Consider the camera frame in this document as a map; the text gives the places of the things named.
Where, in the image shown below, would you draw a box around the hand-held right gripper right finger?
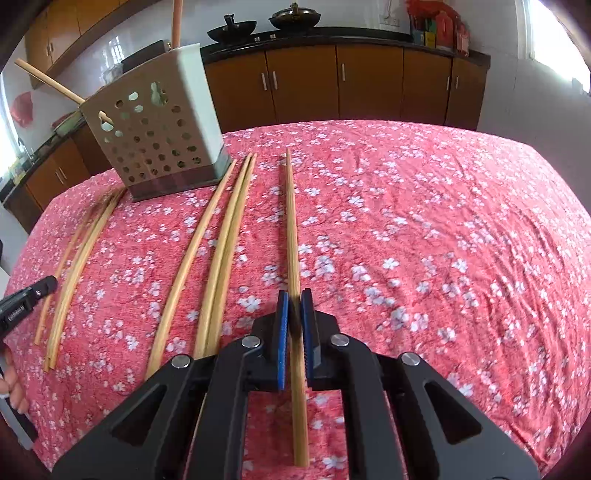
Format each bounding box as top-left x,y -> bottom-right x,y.
300,287 -> 541,480

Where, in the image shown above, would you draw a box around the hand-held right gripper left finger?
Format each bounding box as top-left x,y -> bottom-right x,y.
52,290 -> 291,480

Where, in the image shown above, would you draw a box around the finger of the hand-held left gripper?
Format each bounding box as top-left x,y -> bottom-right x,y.
0,275 -> 59,335

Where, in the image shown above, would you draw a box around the wooden chopstick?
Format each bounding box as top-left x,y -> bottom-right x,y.
205,154 -> 258,360
145,159 -> 238,381
14,58 -> 115,125
43,190 -> 126,372
34,188 -> 124,346
284,148 -> 310,468
194,152 -> 254,361
172,0 -> 184,49
48,191 -> 129,370

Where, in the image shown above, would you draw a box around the perforated white utensil holder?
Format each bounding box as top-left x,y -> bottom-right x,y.
78,42 -> 233,202

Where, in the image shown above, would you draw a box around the person's left hand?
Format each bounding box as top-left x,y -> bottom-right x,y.
0,364 -> 29,414

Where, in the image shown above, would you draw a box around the red floral tablecloth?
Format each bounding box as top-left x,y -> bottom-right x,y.
4,117 -> 587,480

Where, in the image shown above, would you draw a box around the green basin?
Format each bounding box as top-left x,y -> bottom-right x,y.
55,112 -> 88,136

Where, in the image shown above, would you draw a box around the lower wooden kitchen cabinets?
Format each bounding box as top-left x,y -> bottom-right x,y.
4,44 -> 490,232

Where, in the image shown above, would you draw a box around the dark cutting board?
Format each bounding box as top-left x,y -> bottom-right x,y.
121,41 -> 166,75

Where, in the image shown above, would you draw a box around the black kitchen countertop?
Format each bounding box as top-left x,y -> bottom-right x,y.
0,27 -> 491,204

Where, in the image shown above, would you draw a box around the wok with lid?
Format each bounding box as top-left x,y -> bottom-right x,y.
269,2 -> 321,29

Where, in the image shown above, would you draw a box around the green and yellow box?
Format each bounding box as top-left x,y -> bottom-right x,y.
412,16 -> 437,47

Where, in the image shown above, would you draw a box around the red plastic bag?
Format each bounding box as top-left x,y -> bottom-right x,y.
406,0 -> 455,19

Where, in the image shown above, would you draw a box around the large window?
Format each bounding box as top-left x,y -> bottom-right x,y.
526,0 -> 591,95

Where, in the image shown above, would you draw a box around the upper wooden wall cabinets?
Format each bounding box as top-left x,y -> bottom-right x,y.
25,0 -> 153,88

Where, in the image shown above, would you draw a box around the black wok with handle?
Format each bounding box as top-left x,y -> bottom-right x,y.
207,15 -> 257,43

